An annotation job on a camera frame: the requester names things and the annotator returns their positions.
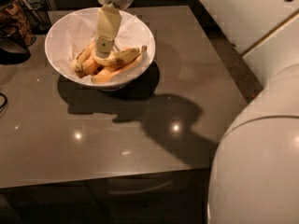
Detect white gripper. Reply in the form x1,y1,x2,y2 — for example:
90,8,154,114
95,0,134,58

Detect black wire basket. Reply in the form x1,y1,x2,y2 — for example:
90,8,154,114
0,24,31,64

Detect orange banana middle left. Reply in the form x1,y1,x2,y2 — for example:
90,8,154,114
82,56,100,75

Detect black wire holder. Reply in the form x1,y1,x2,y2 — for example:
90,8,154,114
23,2,51,35

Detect long orange banana front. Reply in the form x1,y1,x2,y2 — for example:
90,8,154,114
91,46,147,83

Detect patterned brown jar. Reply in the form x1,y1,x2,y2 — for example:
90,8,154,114
0,0,36,46

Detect yellow banana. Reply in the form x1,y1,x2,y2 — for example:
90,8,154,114
71,41,95,72
92,48,140,66

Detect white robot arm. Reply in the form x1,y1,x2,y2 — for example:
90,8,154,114
199,0,299,224

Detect black cable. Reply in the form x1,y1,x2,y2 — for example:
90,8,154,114
0,92,7,113

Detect white bowl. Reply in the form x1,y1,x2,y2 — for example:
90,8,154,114
44,7,156,91

